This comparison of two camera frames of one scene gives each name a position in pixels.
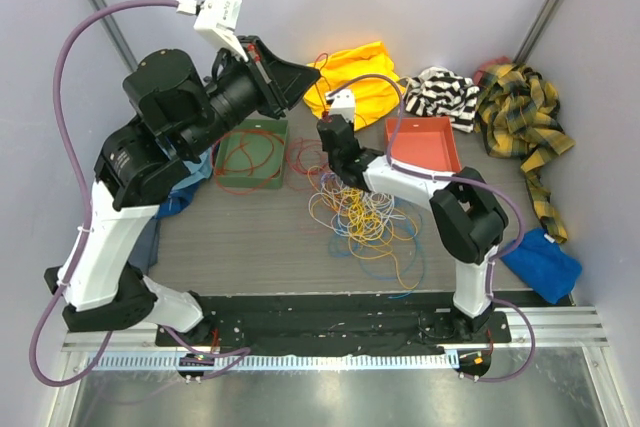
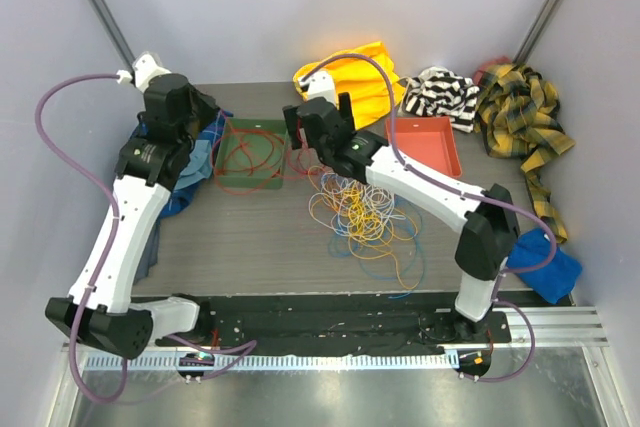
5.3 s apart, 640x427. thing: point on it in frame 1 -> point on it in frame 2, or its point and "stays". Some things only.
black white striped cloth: x=440 y=92 stays
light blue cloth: x=200 y=170 stays
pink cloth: x=477 y=74 stays
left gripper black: x=279 y=83 -> x=206 y=102
